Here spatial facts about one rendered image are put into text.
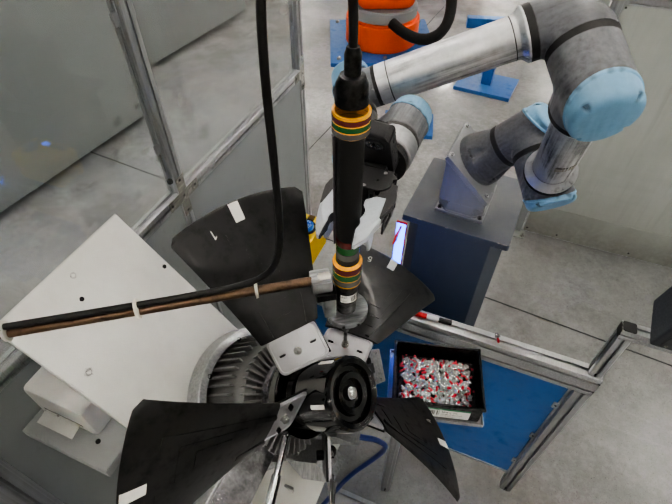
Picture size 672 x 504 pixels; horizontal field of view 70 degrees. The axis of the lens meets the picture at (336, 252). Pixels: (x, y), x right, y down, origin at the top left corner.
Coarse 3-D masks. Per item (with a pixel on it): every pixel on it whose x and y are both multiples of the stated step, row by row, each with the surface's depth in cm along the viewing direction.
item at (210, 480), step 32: (160, 416) 54; (192, 416) 57; (224, 416) 61; (256, 416) 65; (128, 448) 52; (160, 448) 55; (192, 448) 58; (224, 448) 63; (256, 448) 71; (128, 480) 53; (160, 480) 57; (192, 480) 61
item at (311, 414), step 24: (336, 360) 75; (360, 360) 78; (288, 384) 80; (312, 384) 74; (336, 384) 74; (360, 384) 78; (336, 408) 74; (360, 408) 76; (288, 432) 79; (312, 432) 82; (336, 432) 75
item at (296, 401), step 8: (304, 392) 73; (288, 400) 70; (296, 400) 72; (280, 408) 70; (296, 408) 75; (280, 416) 72; (288, 416) 74; (280, 424) 74; (288, 424) 77; (272, 432) 74; (264, 440) 73
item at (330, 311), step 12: (312, 276) 70; (312, 288) 70; (324, 288) 70; (324, 300) 71; (360, 300) 78; (324, 312) 75; (336, 312) 76; (360, 312) 76; (336, 324) 75; (348, 324) 75
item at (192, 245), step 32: (288, 192) 79; (192, 224) 74; (224, 224) 75; (256, 224) 77; (288, 224) 78; (192, 256) 75; (224, 256) 75; (256, 256) 76; (288, 256) 77; (256, 320) 77; (288, 320) 77
